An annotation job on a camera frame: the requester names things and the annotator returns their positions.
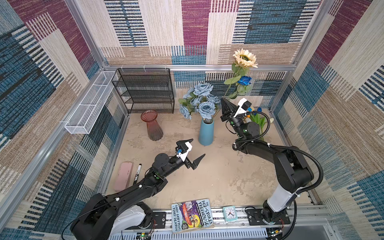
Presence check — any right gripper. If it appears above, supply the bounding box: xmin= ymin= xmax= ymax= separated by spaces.
xmin=220 ymin=97 xmax=244 ymax=137

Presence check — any blue ceramic vase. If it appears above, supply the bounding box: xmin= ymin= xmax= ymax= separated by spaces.
xmin=199 ymin=119 xmax=215 ymax=146

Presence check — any pale blue rose bouquet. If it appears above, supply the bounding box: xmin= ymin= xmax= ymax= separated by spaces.
xmin=179 ymin=83 xmax=221 ymax=124

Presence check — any dark blue rose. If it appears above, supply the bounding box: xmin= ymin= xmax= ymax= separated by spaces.
xmin=229 ymin=76 xmax=252 ymax=99

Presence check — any cream sunflower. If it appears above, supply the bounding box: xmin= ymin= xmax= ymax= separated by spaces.
xmin=224 ymin=49 xmax=259 ymax=98

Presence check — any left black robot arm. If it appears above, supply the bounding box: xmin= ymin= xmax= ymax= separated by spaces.
xmin=67 ymin=139 xmax=204 ymax=240

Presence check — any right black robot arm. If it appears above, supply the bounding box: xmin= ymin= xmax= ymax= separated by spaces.
xmin=221 ymin=98 xmax=324 ymax=225

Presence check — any red ribbed glass vase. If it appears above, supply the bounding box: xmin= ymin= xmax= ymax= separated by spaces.
xmin=141 ymin=110 xmax=164 ymax=141

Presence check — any tulip bunch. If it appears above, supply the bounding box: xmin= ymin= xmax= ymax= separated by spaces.
xmin=247 ymin=107 xmax=274 ymax=141

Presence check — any black marker pen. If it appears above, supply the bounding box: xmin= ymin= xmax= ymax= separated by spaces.
xmin=133 ymin=164 xmax=142 ymax=185

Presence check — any colourful treehouse book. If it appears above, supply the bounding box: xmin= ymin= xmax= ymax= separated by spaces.
xmin=171 ymin=199 xmax=214 ymax=234

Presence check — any pink pencil case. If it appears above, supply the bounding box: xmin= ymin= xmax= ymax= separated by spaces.
xmin=114 ymin=162 xmax=134 ymax=192

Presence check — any small mint alarm clock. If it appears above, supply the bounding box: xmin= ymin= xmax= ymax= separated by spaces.
xmin=222 ymin=206 xmax=238 ymax=222

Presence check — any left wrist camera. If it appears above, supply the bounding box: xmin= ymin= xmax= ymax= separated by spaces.
xmin=176 ymin=143 xmax=193 ymax=162

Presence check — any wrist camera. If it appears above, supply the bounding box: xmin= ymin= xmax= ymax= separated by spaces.
xmin=234 ymin=98 xmax=252 ymax=117
xmin=176 ymin=143 xmax=193 ymax=162

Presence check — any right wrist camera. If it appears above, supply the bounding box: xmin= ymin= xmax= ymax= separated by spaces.
xmin=234 ymin=98 xmax=252 ymax=117

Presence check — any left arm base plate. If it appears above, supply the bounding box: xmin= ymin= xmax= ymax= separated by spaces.
xmin=140 ymin=212 xmax=167 ymax=230

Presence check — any black wire mesh shelf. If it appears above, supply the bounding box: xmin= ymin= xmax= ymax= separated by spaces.
xmin=112 ymin=68 xmax=175 ymax=114

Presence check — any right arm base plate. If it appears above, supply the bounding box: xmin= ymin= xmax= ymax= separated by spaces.
xmin=245 ymin=207 xmax=291 ymax=226

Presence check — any white wire mesh basket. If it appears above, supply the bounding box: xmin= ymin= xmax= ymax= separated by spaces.
xmin=65 ymin=71 xmax=115 ymax=135

